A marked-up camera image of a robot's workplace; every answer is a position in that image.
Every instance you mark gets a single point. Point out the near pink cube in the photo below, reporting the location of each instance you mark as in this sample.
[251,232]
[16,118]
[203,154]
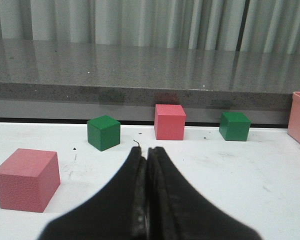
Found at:
[28,180]

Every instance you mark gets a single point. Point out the pink cube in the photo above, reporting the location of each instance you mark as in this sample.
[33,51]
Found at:
[28,180]
[169,122]

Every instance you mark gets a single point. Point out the far pink cube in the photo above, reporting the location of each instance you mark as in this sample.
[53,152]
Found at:
[169,122]

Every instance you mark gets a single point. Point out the grey stone counter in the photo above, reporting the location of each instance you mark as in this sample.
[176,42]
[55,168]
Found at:
[79,81]

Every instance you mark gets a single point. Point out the right green cube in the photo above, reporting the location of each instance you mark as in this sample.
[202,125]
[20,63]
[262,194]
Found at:
[234,126]

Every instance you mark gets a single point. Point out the grey pleated curtain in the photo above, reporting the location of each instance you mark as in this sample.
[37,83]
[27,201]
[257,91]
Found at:
[262,26]

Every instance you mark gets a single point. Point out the green cube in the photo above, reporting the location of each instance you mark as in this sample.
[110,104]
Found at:
[234,126]
[103,132]

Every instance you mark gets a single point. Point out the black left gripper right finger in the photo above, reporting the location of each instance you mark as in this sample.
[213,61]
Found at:
[177,211]

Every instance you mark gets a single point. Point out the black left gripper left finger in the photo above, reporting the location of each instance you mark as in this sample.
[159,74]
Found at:
[116,212]

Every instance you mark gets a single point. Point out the left green cube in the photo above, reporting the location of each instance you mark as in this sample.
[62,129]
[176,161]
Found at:
[103,132]

